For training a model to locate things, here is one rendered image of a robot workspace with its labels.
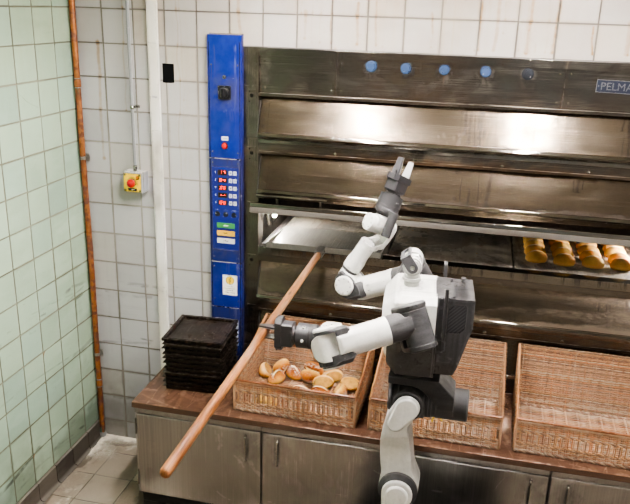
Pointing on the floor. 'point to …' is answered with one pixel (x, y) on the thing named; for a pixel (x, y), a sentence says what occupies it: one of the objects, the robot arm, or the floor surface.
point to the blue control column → (229, 48)
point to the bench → (344, 462)
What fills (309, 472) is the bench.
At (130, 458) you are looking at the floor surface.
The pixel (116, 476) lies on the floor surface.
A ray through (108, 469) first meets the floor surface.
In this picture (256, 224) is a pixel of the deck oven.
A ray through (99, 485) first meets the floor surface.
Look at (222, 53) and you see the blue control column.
